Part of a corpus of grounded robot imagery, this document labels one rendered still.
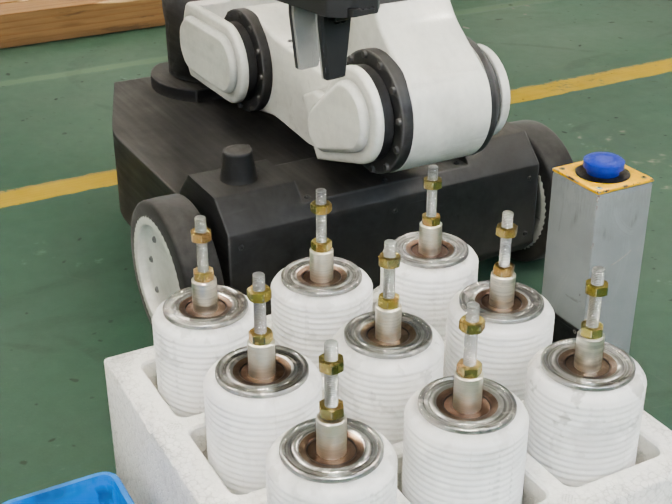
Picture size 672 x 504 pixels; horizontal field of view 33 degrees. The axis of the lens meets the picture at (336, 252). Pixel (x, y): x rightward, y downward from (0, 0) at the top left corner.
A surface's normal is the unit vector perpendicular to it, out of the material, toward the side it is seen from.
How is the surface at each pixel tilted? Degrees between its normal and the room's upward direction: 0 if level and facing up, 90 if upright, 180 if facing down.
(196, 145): 0
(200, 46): 90
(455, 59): 38
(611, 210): 90
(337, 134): 90
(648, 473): 0
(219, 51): 90
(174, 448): 0
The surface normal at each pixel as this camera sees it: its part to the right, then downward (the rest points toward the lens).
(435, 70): 0.31, -0.43
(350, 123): -0.87, 0.22
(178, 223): 0.17, -0.64
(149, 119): 0.00, -0.89
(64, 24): 0.49, 0.39
